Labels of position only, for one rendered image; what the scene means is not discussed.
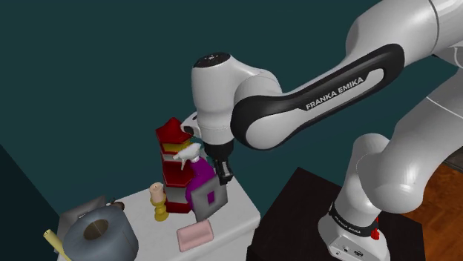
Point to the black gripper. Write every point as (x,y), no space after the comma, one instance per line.
(219,150)

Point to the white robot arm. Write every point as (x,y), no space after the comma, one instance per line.
(379,29)

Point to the purple spray bottle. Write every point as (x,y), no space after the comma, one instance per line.
(200,173)

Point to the white cabinet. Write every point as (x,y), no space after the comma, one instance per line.
(231,220)

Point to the red hexagonal tower figure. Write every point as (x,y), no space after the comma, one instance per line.
(173,132)

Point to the pink soap bar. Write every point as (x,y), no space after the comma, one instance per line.
(195,235)

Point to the candle on yellow candlestick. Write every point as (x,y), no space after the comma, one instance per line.
(158,197)

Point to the dark robot stand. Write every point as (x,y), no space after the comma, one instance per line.
(289,224)

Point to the small brown round object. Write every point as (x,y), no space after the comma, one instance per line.
(118,205)

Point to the grey toilet paper roll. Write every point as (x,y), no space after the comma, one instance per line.
(112,242)

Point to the grey box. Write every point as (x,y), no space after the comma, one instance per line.
(77,213)

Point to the yellow stick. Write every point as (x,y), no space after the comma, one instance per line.
(54,240)

